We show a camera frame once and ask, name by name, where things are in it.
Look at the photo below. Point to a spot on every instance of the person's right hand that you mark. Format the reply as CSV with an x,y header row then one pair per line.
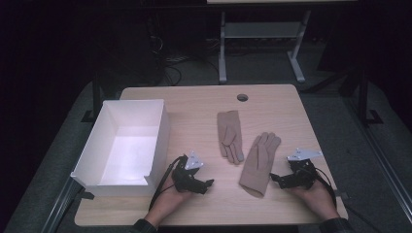
x,y
317,200

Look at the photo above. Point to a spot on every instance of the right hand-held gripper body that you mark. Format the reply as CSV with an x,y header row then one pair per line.
x,y
301,171

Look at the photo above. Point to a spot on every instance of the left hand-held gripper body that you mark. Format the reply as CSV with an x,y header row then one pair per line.
x,y
186,173

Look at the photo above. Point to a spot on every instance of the white metal table frame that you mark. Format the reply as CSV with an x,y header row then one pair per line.
x,y
259,29

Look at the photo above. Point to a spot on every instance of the white box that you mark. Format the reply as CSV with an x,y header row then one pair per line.
x,y
129,155

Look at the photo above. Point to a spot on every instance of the beige glove with grey fingertip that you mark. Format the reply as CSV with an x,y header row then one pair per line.
x,y
230,136

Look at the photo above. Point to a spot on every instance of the person's left hand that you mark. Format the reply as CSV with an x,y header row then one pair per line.
x,y
168,202

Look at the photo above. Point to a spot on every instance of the plain beige glove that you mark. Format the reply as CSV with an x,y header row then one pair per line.
x,y
259,165

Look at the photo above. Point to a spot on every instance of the black metal stand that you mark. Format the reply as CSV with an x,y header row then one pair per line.
x,y
364,97

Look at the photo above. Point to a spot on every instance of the aluminium rail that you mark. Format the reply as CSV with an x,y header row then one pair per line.
x,y
60,207
382,155

